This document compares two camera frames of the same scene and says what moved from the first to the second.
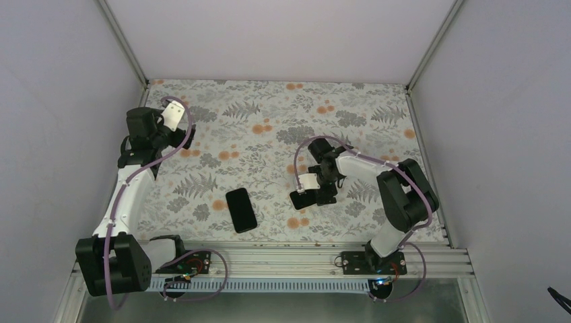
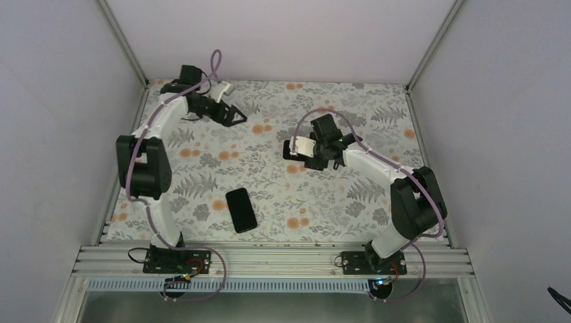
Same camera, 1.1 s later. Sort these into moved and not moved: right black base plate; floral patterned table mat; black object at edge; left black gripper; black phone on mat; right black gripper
Moved: right black gripper; left black gripper
Not moved: right black base plate; black phone on mat; floral patterned table mat; black object at edge
